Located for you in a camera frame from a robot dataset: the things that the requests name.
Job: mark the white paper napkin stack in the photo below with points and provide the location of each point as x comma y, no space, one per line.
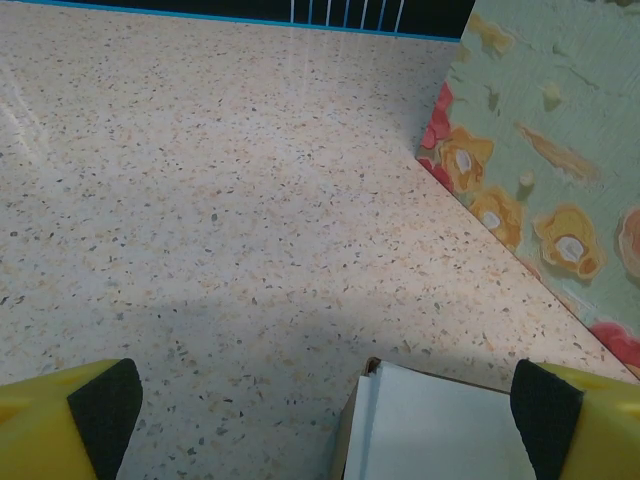
430,430

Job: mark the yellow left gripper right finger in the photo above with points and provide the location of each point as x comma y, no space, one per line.
600,430

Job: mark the floral green paper bag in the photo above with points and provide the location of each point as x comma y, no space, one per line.
550,125

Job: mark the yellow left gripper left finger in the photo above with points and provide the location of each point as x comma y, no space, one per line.
40,430

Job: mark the brown cardboard napkin tray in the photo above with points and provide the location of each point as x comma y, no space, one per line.
339,450

